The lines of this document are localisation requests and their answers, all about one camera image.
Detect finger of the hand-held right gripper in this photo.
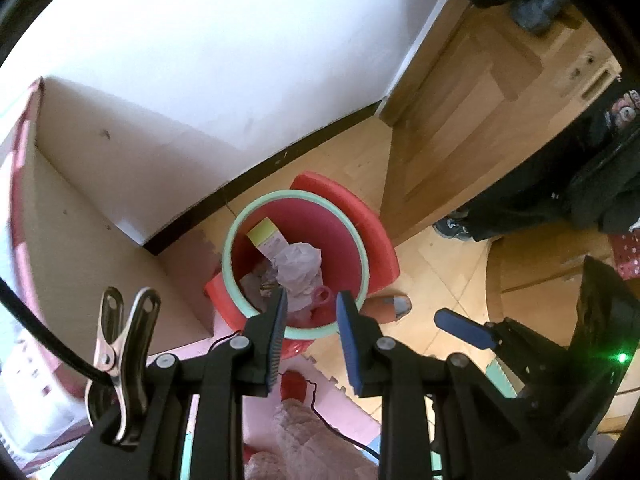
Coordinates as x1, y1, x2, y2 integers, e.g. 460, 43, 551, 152
434, 308, 498, 352

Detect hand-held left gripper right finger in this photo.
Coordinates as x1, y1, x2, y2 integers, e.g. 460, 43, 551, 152
336, 290, 571, 480

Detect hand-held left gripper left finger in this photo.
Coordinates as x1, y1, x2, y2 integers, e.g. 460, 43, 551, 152
55, 287, 289, 480

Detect clear plastic bag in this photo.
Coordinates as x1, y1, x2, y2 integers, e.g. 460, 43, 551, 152
270, 241, 323, 311

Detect red bin with green rim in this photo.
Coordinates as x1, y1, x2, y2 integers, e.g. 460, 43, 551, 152
204, 189, 373, 361

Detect orange grey slipper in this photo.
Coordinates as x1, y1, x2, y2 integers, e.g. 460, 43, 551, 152
360, 294, 412, 325

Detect pink plastic piece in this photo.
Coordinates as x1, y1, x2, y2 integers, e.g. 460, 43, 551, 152
311, 285, 335, 313

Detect coloured foam floor mat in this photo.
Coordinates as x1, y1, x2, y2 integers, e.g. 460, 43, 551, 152
150, 230, 516, 480

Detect wooden cabinet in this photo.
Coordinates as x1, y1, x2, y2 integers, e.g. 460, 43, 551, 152
484, 230, 618, 351

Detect yellow green carton box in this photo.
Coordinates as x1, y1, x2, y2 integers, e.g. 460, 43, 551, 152
246, 216, 287, 261

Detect red bin lid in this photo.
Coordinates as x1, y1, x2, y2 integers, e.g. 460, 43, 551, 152
290, 171, 401, 293

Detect pink plastic basket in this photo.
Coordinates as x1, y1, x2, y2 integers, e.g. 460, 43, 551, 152
611, 231, 640, 280

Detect metal spring clip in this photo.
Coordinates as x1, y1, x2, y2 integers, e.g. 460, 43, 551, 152
86, 286, 162, 445

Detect wooden door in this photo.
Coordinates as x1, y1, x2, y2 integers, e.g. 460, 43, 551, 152
378, 0, 623, 246

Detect large cardboard box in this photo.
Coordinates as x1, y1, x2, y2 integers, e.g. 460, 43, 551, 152
0, 77, 236, 356

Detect black cable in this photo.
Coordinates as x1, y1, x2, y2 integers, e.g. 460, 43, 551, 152
0, 275, 113, 386

